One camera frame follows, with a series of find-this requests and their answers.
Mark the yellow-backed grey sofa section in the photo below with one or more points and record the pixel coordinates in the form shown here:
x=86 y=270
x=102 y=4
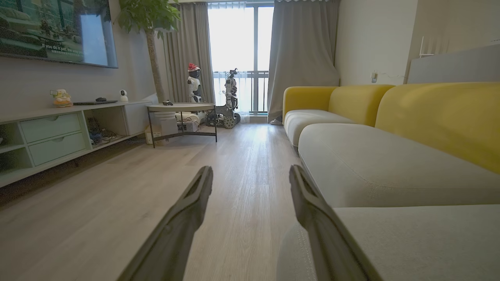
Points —
x=390 y=164

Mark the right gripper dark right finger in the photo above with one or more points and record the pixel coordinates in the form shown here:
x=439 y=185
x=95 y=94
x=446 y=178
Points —
x=324 y=234

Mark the white shoe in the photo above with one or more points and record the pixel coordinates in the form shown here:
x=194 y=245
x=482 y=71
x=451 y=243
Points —
x=276 y=121

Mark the flat black keyboard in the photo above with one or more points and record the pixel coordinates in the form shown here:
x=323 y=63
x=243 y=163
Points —
x=93 y=103

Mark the wide grey curtain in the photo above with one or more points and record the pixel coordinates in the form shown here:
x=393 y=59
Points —
x=302 y=58

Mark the yellow-armed sofa end section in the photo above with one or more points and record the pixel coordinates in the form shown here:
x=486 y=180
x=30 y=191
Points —
x=312 y=117

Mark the tall green indoor tree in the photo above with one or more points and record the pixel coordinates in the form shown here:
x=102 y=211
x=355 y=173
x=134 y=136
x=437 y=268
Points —
x=150 y=23

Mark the small cardboard box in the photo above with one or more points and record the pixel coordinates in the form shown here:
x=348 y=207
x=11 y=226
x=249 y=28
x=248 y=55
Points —
x=152 y=136

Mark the pale green TV cabinet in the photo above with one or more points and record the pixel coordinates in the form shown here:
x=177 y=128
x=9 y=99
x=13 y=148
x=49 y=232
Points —
x=54 y=134

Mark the narrow grey curtain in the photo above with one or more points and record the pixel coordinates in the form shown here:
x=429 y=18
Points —
x=187 y=43

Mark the round table with black frame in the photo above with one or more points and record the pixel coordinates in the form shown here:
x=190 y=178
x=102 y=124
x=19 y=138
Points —
x=181 y=107

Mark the bright balcony window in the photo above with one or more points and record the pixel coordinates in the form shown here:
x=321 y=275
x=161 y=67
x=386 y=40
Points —
x=232 y=35

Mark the wall-mounted flat television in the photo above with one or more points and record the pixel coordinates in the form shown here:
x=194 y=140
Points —
x=50 y=27

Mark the wall power socket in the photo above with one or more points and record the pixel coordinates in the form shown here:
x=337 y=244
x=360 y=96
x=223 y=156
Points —
x=374 y=77

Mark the low white box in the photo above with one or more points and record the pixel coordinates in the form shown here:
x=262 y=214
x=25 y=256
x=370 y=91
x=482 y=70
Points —
x=188 y=125

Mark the small black controller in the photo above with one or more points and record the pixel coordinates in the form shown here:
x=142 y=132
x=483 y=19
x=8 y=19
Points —
x=168 y=103

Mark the tracked white mobile robot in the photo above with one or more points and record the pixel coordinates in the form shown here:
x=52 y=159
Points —
x=230 y=97

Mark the humanoid robot with santa hat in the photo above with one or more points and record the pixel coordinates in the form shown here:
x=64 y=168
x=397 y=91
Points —
x=193 y=84

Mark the light grey board panel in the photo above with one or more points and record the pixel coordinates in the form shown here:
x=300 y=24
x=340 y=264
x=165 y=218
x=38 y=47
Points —
x=453 y=66

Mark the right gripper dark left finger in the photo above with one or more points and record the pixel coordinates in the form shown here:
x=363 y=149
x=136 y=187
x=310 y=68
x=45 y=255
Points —
x=183 y=230

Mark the yellow toy figure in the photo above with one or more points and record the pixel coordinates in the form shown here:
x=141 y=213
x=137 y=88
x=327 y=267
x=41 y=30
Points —
x=62 y=99

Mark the dark balcony railing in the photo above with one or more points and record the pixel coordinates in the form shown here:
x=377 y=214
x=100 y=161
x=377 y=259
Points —
x=256 y=74

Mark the white ribbed cylinder appliance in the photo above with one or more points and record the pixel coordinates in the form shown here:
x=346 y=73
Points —
x=167 y=123

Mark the white security camera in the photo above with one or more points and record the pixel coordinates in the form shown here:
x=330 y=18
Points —
x=123 y=95

